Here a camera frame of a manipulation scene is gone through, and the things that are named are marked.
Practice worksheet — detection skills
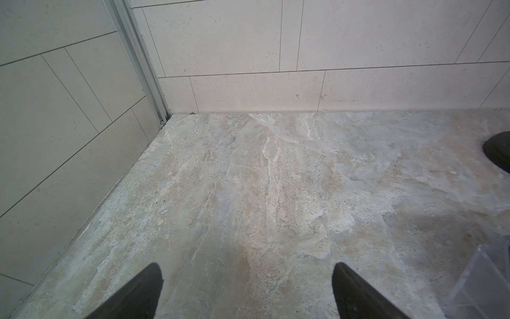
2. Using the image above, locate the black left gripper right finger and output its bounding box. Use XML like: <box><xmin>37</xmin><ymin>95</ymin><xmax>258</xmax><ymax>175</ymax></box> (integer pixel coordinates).
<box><xmin>331</xmin><ymin>263</ymin><xmax>409</xmax><ymax>319</ymax></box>

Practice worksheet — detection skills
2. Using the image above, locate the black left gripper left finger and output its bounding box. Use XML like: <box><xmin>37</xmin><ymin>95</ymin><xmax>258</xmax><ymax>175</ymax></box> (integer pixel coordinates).
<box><xmin>86</xmin><ymin>263</ymin><xmax>164</xmax><ymax>319</ymax></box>

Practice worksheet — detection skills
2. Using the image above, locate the clear plastic package box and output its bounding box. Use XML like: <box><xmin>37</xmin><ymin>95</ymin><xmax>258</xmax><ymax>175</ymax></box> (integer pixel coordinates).
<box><xmin>442</xmin><ymin>235</ymin><xmax>509</xmax><ymax>318</ymax></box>

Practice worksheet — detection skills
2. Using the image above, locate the black round microphone stand base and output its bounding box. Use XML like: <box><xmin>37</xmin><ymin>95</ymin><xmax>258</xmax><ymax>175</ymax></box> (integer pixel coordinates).
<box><xmin>482</xmin><ymin>131</ymin><xmax>510</xmax><ymax>173</ymax></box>

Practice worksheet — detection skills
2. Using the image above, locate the aluminium corner frame post left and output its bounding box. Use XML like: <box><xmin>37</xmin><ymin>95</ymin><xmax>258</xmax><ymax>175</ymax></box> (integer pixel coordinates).
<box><xmin>104</xmin><ymin>0</ymin><xmax>171</xmax><ymax>126</ymax></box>

